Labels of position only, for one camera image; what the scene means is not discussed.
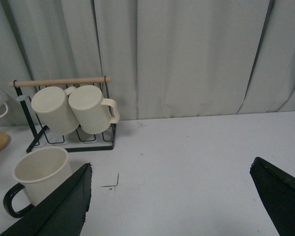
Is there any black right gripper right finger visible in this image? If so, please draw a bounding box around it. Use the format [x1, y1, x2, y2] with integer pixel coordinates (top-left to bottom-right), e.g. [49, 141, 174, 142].
[250, 157, 295, 236]

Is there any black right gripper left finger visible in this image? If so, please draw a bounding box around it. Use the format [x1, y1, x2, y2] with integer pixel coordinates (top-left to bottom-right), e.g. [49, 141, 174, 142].
[1, 163, 92, 236]

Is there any cream mug with black handle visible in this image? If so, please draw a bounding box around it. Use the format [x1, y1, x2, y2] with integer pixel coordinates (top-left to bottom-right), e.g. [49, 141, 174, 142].
[3, 147, 73, 218]

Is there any cream mug hanging right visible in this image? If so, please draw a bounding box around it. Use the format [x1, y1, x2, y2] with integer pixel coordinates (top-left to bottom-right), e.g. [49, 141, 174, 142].
[68, 85, 120, 134]

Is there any cream mug hanging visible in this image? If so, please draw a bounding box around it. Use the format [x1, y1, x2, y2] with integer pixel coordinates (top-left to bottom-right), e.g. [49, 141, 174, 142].
[68, 85, 120, 134]
[31, 86, 79, 135]

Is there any cream mug hanging left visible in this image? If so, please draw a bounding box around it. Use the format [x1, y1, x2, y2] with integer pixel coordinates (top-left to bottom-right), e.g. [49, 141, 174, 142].
[31, 86, 79, 135]

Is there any grey curtain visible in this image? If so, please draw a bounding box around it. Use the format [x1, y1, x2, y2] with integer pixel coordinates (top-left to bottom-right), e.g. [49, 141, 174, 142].
[0, 0, 295, 126]

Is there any black wire mug rack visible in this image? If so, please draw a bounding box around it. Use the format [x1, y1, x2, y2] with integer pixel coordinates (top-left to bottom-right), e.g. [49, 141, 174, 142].
[9, 76, 117, 153]

